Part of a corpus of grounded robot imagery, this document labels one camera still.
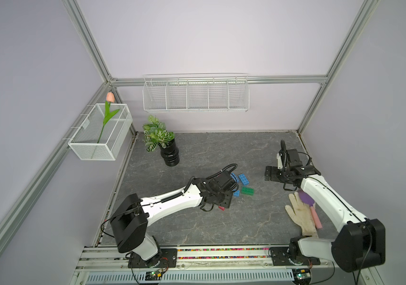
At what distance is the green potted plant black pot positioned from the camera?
85 cm

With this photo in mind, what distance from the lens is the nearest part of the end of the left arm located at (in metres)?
0.57

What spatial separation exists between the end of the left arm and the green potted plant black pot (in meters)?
0.33
